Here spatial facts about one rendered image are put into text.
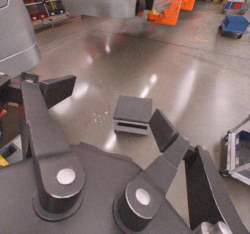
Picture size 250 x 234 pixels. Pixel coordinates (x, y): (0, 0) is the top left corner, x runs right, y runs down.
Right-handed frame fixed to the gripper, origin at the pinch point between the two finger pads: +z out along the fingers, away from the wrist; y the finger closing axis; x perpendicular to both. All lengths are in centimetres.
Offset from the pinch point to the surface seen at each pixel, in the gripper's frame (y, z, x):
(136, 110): 29, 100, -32
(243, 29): 279, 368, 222
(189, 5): 124, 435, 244
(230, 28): 250, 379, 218
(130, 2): -27, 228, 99
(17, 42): -82, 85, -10
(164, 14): 44, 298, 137
